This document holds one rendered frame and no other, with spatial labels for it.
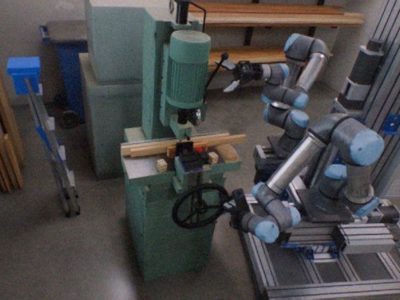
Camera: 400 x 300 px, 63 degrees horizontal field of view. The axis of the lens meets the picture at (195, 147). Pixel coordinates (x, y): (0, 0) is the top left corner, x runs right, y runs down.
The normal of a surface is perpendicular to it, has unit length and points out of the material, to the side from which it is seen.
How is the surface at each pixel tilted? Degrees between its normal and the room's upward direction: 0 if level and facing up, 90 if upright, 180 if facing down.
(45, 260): 0
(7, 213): 0
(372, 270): 0
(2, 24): 90
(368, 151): 84
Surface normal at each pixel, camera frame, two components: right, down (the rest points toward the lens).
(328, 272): 0.11, -0.80
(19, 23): 0.37, 0.58
